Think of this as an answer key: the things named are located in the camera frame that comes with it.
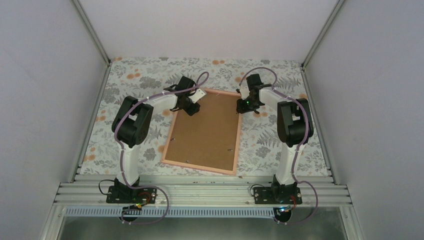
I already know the brown backing board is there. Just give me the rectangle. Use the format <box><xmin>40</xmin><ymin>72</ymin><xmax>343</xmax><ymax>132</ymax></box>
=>
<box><xmin>164</xmin><ymin>92</ymin><xmax>241</xmax><ymax>171</ymax></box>

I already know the pink picture frame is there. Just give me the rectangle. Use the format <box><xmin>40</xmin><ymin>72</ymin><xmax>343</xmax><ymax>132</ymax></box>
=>
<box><xmin>160</xmin><ymin>87</ymin><xmax>244</xmax><ymax>176</ymax></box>

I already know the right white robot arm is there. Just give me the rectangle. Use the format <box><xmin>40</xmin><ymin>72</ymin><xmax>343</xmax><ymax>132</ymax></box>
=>
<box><xmin>236</xmin><ymin>74</ymin><xmax>314</xmax><ymax>204</ymax></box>

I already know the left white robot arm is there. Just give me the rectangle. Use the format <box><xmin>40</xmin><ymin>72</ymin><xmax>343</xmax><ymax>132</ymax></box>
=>
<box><xmin>108</xmin><ymin>76</ymin><xmax>206</xmax><ymax>203</ymax></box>

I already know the floral table cloth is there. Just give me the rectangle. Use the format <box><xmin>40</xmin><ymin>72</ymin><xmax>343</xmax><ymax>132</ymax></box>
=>
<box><xmin>80</xmin><ymin>57</ymin><xmax>328</xmax><ymax>177</ymax></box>

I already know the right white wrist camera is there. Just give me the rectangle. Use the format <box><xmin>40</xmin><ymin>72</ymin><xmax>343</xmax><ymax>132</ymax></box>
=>
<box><xmin>236</xmin><ymin>86</ymin><xmax>250</xmax><ymax>100</ymax></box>

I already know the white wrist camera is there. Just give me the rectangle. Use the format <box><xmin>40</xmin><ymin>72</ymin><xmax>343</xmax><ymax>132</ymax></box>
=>
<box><xmin>188</xmin><ymin>88</ymin><xmax>207</xmax><ymax>104</ymax></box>
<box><xmin>236</xmin><ymin>86</ymin><xmax>250</xmax><ymax>100</ymax></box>

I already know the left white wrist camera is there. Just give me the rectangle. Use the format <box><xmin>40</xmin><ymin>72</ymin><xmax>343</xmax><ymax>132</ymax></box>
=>
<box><xmin>188</xmin><ymin>88</ymin><xmax>207</xmax><ymax>104</ymax></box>

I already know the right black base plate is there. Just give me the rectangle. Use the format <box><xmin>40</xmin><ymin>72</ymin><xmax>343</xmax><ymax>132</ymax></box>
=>
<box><xmin>253</xmin><ymin>186</ymin><xmax>303</xmax><ymax>205</ymax></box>

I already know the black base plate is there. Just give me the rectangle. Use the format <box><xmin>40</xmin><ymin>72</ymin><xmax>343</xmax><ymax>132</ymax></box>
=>
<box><xmin>105</xmin><ymin>186</ymin><xmax>157</xmax><ymax>204</ymax></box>
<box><xmin>253</xmin><ymin>186</ymin><xmax>303</xmax><ymax>205</ymax></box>

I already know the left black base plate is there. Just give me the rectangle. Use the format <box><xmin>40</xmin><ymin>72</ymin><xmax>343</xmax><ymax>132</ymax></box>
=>
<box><xmin>105</xmin><ymin>186</ymin><xmax>157</xmax><ymax>204</ymax></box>

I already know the aluminium rail base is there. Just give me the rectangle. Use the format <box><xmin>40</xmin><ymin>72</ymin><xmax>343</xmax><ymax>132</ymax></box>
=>
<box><xmin>53</xmin><ymin>173</ymin><xmax>353</xmax><ymax>207</ymax></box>

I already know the blue slotted cable duct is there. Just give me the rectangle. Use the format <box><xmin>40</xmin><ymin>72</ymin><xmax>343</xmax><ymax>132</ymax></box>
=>
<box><xmin>63</xmin><ymin>206</ymin><xmax>275</xmax><ymax>218</ymax></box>

